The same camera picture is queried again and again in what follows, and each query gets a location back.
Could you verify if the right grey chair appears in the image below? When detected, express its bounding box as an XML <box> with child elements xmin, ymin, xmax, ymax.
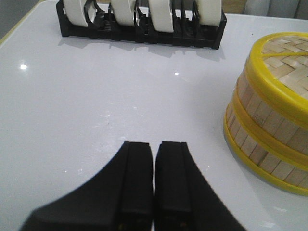
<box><xmin>243</xmin><ymin>0</ymin><xmax>308</xmax><ymax>20</ymax></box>

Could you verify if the white bowl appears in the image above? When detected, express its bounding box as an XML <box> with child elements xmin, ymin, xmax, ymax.
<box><xmin>149</xmin><ymin>0</ymin><xmax>173</xmax><ymax>33</ymax></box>
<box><xmin>63</xmin><ymin>0</ymin><xmax>88</xmax><ymax>27</ymax></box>
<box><xmin>110</xmin><ymin>0</ymin><xmax>136</xmax><ymax>26</ymax></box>
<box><xmin>196</xmin><ymin>0</ymin><xmax>222</xmax><ymax>26</ymax></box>

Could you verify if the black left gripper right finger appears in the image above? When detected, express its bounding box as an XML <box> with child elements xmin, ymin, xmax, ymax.
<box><xmin>154</xmin><ymin>141</ymin><xmax>244</xmax><ymax>231</ymax></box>

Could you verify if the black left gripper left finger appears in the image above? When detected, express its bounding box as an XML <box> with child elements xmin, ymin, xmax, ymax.
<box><xmin>21</xmin><ymin>141</ymin><xmax>153</xmax><ymax>231</ymax></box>

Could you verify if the bamboo steamer drawer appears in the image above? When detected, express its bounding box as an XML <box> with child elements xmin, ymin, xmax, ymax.
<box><xmin>226</xmin><ymin>59</ymin><xmax>308</xmax><ymax>170</ymax></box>
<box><xmin>223</xmin><ymin>104</ymin><xmax>308</xmax><ymax>196</ymax></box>

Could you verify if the black bowl rack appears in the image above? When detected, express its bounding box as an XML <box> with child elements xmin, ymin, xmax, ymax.
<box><xmin>56</xmin><ymin>0</ymin><xmax>227</xmax><ymax>50</ymax></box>

